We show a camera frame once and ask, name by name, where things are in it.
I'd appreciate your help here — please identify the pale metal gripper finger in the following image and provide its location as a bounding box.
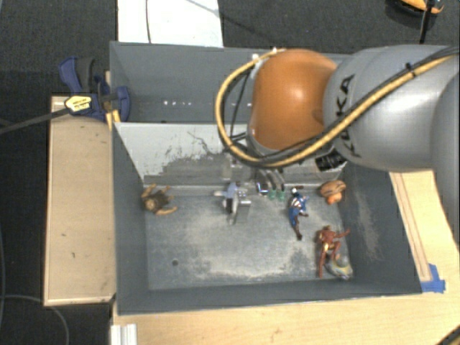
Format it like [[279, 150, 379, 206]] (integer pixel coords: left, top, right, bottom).
[[238, 198, 253, 225], [225, 196, 241, 226]]

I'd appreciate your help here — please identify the grey metal bin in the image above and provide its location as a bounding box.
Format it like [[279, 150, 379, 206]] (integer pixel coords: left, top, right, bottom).
[[109, 40, 423, 316]]

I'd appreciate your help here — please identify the blue toy figure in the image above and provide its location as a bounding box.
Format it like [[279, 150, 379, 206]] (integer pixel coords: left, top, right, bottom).
[[287, 186, 311, 242]]

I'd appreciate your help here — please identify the brown toy figure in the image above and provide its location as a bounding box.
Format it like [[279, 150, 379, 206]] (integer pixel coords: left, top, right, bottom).
[[140, 183, 178, 216]]

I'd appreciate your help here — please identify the orange-brown toy head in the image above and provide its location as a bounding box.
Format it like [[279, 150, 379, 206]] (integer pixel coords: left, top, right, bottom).
[[319, 179, 347, 206]]

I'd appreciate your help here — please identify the red and gold toy figure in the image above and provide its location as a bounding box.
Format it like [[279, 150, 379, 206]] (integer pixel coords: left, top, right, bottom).
[[314, 225, 351, 280]]

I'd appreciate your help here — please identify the grey and yellow toy figure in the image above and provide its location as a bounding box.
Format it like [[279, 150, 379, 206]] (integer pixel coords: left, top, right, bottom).
[[324, 255, 354, 281]]

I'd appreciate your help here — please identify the pale wood flat board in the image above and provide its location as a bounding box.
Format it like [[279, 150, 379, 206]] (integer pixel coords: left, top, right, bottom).
[[42, 95, 118, 307]]

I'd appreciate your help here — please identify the black cylinder on white bracket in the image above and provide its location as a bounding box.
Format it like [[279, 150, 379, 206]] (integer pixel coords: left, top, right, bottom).
[[314, 152, 349, 175]]

